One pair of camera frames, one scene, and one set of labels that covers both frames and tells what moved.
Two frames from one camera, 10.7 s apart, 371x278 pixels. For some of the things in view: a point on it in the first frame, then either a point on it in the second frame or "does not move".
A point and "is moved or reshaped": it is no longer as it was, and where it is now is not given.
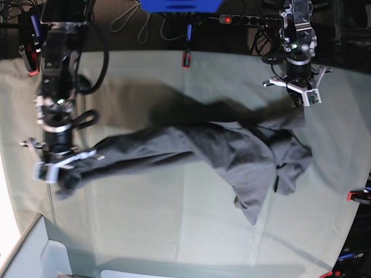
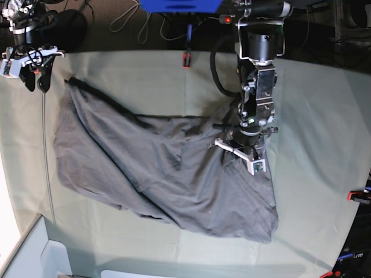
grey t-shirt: x=251 y=146 is moved or reshaped
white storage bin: x=35 y=256 does not move
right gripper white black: x=311 y=94 to x=254 y=155
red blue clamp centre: x=186 y=56 does not move
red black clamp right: x=360 y=196 does not move
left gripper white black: x=50 y=158 to x=11 y=63
